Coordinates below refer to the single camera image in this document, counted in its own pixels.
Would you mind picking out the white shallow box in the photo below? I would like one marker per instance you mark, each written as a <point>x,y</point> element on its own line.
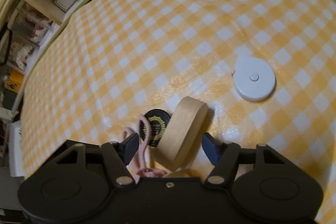
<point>15,148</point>

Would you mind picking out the white round tape measure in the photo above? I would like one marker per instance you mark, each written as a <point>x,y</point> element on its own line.
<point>252,87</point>

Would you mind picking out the yellow checked mat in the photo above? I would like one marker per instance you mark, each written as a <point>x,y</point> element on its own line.
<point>183,29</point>

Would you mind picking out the yellow printed box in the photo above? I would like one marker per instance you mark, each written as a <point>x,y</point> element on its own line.
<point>14,82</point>

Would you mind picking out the long wooden shelf unit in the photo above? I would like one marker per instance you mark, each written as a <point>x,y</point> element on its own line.
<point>39,3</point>

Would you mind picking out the black round tin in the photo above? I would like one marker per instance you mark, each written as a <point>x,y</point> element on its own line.
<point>157,121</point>

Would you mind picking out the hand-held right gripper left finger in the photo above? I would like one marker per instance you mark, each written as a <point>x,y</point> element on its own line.
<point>130,145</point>

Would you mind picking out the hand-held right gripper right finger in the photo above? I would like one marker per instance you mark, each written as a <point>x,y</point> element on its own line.
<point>211,148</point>

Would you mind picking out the pink scissors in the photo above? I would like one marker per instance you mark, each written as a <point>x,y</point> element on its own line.
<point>152,173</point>

